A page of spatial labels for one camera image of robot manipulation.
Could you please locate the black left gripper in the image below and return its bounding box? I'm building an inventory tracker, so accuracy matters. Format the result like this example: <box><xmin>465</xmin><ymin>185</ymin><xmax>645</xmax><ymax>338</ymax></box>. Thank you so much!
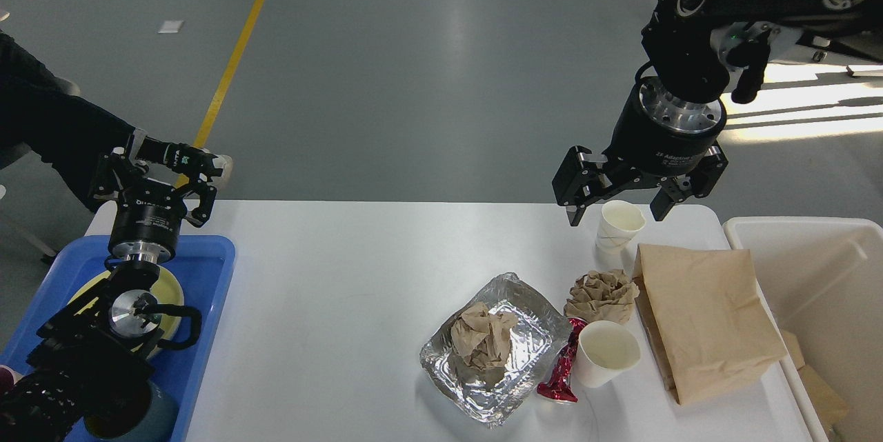
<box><xmin>88</xmin><ymin>147</ymin><xmax>217</xmax><ymax>263</ymax></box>

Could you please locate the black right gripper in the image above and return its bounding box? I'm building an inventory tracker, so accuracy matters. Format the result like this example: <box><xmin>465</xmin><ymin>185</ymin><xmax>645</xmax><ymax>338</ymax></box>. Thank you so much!
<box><xmin>551</xmin><ymin>77</ymin><xmax>728</xmax><ymax>226</ymax></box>

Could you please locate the yellow plastic plate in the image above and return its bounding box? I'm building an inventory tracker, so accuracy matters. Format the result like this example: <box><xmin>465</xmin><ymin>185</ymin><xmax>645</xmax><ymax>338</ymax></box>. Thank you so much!
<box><xmin>68</xmin><ymin>266</ymin><xmax>185</xmax><ymax>360</ymax></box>

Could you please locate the brown paper bag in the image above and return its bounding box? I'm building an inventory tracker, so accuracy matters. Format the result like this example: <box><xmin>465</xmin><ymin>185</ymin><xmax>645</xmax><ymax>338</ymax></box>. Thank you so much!
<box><xmin>780</xmin><ymin>329</ymin><xmax>851</xmax><ymax>433</ymax></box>
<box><xmin>632</xmin><ymin>243</ymin><xmax>786</xmax><ymax>405</ymax></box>

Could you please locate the white paper cup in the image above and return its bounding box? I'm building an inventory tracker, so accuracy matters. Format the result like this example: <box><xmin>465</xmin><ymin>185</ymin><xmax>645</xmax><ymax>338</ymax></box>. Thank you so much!
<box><xmin>572</xmin><ymin>321</ymin><xmax>642</xmax><ymax>388</ymax></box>

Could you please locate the teal mug yellow inside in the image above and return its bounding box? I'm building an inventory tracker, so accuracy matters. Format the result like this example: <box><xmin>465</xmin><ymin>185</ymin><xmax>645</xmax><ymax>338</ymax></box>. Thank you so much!
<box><xmin>84</xmin><ymin>381</ymin><xmax>179</xmax><ymax>441</ymax></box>

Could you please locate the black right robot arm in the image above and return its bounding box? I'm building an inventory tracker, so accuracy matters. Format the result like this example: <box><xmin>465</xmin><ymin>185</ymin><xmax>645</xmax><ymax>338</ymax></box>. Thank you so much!
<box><xmin>552</xmin><ymin>0</ymin><xmax>881</xmax><ymax>226</ymax></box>

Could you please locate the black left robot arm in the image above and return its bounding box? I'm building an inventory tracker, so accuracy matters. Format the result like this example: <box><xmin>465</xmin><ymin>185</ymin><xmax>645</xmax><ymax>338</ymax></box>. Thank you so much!
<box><xmin>2</xmin><ymin>144</ymin><xmax>232</xmax><ymax>441</ymax></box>

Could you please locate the small white cup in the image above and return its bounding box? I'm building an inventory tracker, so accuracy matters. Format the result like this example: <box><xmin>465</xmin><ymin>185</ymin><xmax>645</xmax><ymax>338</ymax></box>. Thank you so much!
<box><xmin>596</xmin><ymin>200</ymin><xmax>646</xmax><ymax>252</ymax></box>

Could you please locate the blue plastic tray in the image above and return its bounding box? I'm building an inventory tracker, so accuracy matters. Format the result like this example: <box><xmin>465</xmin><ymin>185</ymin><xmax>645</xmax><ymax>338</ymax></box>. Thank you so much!
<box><xmin>2</xmin><ymin>235</ymin><xmax>236</xmax><ymax>441</ymax></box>

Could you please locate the crumpled brown paper ball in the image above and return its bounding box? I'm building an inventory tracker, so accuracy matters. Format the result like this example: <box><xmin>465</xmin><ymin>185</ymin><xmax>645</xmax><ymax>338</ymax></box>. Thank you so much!
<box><xmin>564</xmin><ymin>269</ymin><xmax>640</xmax><ymax>325</ymax></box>

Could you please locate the seated person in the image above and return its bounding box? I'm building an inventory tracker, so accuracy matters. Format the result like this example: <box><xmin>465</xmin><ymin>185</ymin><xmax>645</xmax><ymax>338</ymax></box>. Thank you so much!
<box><xmin>1</xmin><ymin>32</ymin><xmax>232</xmax><ymax>212</ymax></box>

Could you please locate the white plastic bin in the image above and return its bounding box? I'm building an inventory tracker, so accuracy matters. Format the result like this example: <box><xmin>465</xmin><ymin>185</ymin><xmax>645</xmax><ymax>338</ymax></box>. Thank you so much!
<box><xmin>723</xmin><ymin>217</ymin><xmax>882</xmax><ymax>441</ymax></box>

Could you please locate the red snack wrapper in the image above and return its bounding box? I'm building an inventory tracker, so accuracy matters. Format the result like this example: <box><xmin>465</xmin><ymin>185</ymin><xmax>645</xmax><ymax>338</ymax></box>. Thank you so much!
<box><xmin>535</xmin><ymin>317</ymin><xmax>587</xmax><ymax>405</ymax></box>

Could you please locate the crumpled brown paper in tray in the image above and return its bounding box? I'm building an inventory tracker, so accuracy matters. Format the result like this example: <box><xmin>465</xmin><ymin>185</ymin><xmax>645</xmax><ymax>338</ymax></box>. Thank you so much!
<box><xmin>450</xmin><ymin>301</ymin><xmax>519</xmax><ymax>372</ymax></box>

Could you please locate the pink cup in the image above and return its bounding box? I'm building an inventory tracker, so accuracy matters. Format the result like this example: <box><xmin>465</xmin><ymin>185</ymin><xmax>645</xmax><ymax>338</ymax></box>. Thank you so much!
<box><xmin>0</xmin><ymin>364</ymin><xmax>23</xmax><ymax>394</ymax></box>

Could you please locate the aluminium foil tray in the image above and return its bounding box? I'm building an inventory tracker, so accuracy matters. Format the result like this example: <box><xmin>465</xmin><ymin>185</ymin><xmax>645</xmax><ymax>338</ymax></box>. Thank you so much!
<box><xmin>419</xmin><ymin>272</ymin><xmax>572</xmax><ymax>428</ymax></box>

